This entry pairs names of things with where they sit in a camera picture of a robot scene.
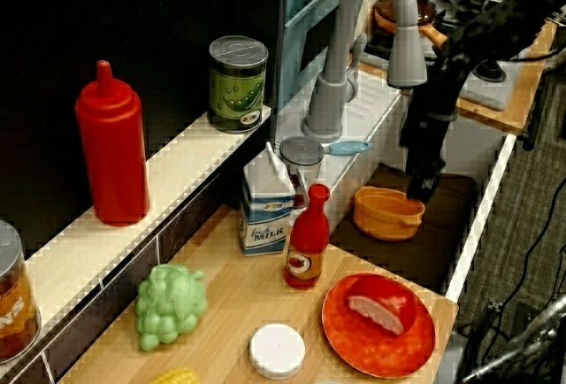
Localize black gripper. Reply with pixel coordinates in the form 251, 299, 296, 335
399, 107, 450, 203

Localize orange toy pot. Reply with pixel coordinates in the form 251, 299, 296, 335
352, 185, 426, 242

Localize white toy sink basin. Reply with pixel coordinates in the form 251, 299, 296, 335
273, 67, 518, 303

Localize toy stove with knobs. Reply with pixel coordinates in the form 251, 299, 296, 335
360, 0, 539, 113

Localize small grey lid can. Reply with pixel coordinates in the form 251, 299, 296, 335
279, 135, 326, 206

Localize red tomato sauce bottle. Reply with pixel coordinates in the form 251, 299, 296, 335
284, 182, 331, 291

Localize red white ham piece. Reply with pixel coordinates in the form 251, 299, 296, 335
346, 275, 418, 336

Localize grey toy faucet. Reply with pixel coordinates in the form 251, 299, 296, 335
302, 0, 429, 145

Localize orange frying pan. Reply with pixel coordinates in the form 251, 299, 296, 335
373, 0, 448, 49

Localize white blue milk carton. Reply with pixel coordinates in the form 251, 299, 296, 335
240, 141, 296, 257

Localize orange plate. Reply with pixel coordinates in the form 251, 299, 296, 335
321, 273, 437, 380

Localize metal stand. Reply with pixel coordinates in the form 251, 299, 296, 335
459, 293, 566, 384

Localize green peas can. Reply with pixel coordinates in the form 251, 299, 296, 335
207, 35, 270, 134

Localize light blue kitchen panel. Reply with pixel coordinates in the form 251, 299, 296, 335
272, 0, 377, 137

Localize white round lid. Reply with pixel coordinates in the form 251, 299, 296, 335
249, 323, 307, 380

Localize light wooden ledge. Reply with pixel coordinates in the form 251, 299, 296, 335
24, 104, 272, 330

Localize green toy grapes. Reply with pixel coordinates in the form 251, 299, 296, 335
134, 263, 209, 352

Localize red ketchup squeeze bottle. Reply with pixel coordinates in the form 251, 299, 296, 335
73, 59, 151, 227

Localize yellow toy corn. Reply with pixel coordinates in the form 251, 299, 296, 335
148, 367, 201, 384

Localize orange beans can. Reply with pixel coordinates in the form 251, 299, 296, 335
0, 219, 42, 363

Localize light blue utensil handle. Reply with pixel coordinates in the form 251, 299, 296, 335
322, 139, 374, 157

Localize black cable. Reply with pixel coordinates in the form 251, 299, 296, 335
494, 175, 566, 345

